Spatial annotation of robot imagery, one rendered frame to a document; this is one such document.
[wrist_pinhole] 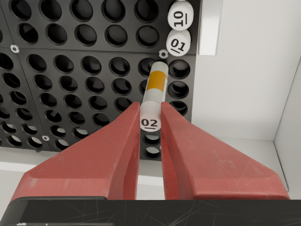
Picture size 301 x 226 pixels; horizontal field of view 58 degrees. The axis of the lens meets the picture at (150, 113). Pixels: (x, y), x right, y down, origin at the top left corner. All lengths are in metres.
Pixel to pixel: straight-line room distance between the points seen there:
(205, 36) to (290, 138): 0.11
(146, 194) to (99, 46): 0.35
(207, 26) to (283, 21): 0.06
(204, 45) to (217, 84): 0.04
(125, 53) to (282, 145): 0.16
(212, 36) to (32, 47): 0.12
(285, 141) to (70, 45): 0.19
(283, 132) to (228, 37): 0.10
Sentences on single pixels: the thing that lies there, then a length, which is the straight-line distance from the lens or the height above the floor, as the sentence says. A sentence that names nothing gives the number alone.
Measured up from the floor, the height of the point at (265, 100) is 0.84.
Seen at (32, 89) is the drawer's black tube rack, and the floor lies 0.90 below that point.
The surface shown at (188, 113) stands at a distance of 0.18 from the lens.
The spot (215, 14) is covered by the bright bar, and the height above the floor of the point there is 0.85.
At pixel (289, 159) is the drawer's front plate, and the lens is 0.25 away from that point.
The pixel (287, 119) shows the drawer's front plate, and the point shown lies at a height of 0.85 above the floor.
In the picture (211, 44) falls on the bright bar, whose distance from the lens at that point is 0.21.
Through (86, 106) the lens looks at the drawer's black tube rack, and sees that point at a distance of 0.19.
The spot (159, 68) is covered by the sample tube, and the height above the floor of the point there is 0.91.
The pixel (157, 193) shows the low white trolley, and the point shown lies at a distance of 0.48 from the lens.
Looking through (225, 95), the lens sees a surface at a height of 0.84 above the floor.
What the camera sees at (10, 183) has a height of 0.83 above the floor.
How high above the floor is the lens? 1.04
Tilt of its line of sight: 52 degrees down
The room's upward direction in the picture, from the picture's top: 166 degrees counter-clockwise
